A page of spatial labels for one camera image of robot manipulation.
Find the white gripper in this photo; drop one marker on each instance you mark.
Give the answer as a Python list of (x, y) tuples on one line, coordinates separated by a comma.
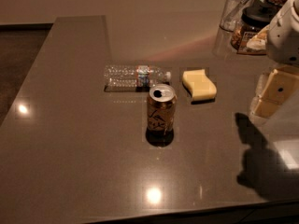
[(284, 42)]

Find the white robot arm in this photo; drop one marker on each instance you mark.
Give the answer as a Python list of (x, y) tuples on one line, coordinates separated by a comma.
[(282, 47)]

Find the orange soda can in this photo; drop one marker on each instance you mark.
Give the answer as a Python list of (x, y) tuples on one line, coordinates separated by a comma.
[(161, 107)]

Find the yellow sponge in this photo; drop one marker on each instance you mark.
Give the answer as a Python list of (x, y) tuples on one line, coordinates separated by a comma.
[(199, 85)]

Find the snack jar with black lid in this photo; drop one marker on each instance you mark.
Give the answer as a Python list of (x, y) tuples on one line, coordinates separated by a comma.
[(253, 20)]

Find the clear glass cup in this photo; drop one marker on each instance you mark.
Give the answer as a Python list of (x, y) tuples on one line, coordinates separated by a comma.
[(232, 12)]

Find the clear plastic water bottle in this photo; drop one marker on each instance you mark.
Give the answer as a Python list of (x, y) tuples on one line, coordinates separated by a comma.
[(132, 77)]

